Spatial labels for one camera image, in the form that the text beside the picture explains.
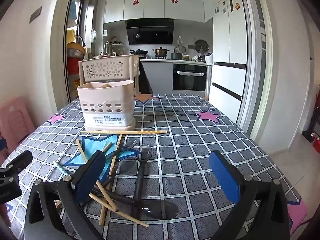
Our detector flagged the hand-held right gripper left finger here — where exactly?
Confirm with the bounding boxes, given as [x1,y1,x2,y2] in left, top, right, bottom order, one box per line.
[24,151,107,240]

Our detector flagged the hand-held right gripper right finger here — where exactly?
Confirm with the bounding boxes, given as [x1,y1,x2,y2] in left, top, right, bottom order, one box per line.
[209,151,292,240]

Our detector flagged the dark translucent plastic spoon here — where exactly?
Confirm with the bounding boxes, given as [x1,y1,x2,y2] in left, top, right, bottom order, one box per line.
[117,138,138,155]
[132,144,153,205]
[90,189,179,220]
[100,160,139,188]

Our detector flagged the beige plastic utensil holder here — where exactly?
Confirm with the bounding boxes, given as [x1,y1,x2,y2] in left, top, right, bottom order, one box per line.
[77,80,136,132]

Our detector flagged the pink plastic stool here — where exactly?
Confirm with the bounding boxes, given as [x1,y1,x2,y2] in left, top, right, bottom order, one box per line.
[0,97,35,155]

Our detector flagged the grey checked star tablecloth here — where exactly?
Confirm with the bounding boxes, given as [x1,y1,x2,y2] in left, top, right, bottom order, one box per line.
[0,94,308,240]

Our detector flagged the yellow oil bottle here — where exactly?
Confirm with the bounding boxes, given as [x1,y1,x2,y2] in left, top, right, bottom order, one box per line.
[73,79,81,99]

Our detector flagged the red fire extinguisher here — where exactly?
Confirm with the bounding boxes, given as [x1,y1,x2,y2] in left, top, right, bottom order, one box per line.
[311,133,320,153]

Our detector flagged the black built-in oven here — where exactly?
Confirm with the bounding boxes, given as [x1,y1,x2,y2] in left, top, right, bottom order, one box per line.
[172,63,208,92]

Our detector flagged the red bucket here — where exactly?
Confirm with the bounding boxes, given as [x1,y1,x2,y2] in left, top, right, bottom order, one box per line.
[67,56,81,77]

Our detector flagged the white flower-cutout basket cart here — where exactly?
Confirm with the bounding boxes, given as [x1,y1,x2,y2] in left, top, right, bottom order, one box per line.
[78,54,141,92]

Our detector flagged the orange basin with metal bowl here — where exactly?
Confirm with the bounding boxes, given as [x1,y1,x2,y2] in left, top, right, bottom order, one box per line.
[67,42,85,58]

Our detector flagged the grey kitchen counter cabinet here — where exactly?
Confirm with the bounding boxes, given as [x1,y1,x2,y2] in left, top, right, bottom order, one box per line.
[139,59,213,93]

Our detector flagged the white refrigerator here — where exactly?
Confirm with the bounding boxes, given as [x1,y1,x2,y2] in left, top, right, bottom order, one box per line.
[207,0,248,103]

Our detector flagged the copper cooking pot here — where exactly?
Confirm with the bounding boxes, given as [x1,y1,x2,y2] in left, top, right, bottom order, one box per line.
[152,47,171,57]

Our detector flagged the black range hood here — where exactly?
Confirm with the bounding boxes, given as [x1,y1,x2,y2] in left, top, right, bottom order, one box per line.
[125,18,175,46]

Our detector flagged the white upper cabinets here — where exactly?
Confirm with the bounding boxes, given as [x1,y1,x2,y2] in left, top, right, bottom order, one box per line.
[104,0,213,24]

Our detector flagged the grey wall switch panel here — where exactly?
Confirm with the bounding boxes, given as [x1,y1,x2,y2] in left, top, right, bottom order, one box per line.
[29,8,41,23]

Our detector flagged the round wall rack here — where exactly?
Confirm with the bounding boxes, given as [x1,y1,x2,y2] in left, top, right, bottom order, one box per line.
[195,39,208,53]

